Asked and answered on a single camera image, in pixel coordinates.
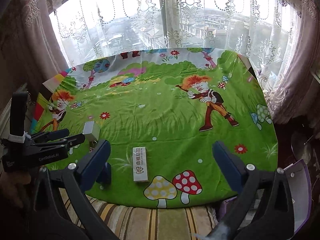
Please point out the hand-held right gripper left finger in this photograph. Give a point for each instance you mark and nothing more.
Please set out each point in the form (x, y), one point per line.
(95, 162)

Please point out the white lace sheer curtain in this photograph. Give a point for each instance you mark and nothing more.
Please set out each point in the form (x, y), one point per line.
(150, 17)

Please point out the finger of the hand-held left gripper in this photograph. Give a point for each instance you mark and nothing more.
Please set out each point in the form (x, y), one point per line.
(57, 133)
(75, 140)

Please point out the pink patterned curtain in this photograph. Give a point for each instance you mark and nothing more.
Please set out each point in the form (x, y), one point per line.
(25, 42)
(307, 55)

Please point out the white shelf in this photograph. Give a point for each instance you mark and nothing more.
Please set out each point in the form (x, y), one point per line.
(316, 75)

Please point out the purple cardboard box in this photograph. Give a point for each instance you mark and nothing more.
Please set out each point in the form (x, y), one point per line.
(300, 192)

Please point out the striped beige sofa cushion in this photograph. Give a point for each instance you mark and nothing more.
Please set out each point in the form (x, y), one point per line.
(155, 222)

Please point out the clear glass dish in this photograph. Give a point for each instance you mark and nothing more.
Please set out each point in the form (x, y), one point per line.
(301, 145)

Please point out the green cartoon printed tablecloth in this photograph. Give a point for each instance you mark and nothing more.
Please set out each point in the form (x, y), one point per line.
(162, 120)

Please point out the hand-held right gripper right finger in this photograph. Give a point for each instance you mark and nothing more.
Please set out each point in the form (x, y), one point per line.
(225, 165)

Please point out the silver white carton box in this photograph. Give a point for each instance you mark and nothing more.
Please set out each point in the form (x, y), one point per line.
(91, 131)

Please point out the person's left hand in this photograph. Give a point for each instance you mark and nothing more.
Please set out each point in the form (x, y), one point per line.
(15, 187)

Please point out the long white box orange print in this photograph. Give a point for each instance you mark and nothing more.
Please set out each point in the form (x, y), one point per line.
(140, 165)

